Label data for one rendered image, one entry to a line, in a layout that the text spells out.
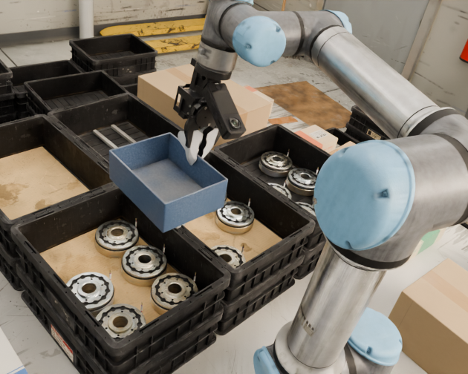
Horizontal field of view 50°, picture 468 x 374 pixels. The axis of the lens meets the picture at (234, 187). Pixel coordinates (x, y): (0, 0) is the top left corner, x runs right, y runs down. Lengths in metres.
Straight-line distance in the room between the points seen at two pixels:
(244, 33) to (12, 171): 0.89
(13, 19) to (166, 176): 3.45
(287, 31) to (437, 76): 3.36
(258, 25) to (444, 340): 0.84
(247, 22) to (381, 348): 0.58
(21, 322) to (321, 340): 0.76
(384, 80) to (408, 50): 3.49
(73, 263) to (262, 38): 0.69
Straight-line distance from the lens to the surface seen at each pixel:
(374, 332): 0.93
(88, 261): 1.22
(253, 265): 1.11
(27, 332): 1.27
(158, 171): 1.09
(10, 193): 1.43
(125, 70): 2.87
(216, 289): 1.05
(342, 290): 0.67
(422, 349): 1.34
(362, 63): 0.80
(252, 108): 1.78
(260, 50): 0.82
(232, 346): 1.25
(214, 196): 0.98
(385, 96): 0.75
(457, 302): 1.34
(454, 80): 4.12
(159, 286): 1.13
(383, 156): 0.55
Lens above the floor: 1.70
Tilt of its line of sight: 36 degrees down
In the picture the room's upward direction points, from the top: 11 degrees clockwise
